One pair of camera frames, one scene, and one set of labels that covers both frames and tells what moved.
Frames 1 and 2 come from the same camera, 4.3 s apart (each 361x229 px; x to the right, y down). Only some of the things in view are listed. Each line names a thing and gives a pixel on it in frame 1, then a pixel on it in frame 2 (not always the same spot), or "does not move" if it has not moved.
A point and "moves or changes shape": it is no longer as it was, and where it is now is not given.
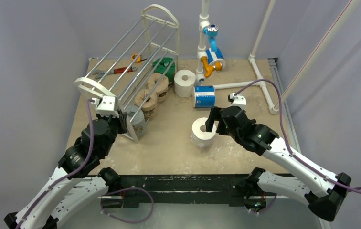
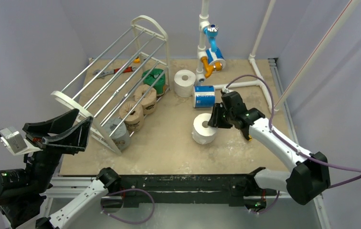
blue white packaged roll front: x=204 y=96 does not move
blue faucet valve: x=212 y=30 does not move
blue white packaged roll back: x=217 y=56 does not move
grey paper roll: x=138 y=122 -> x=120 y=136
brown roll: x=161 y=89 -> x=146 y=96
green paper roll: x=165 y=66 -> x=155 y=78
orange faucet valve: x=209 y=68 does not move
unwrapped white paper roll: x=199 y=138 moves or changes shape
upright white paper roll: x=184 y=80 does not move
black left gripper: x=121 y=120 -> x=69 y=137
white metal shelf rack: x=135 y=74 moves or changes shape
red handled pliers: x=98 y=73 does not move
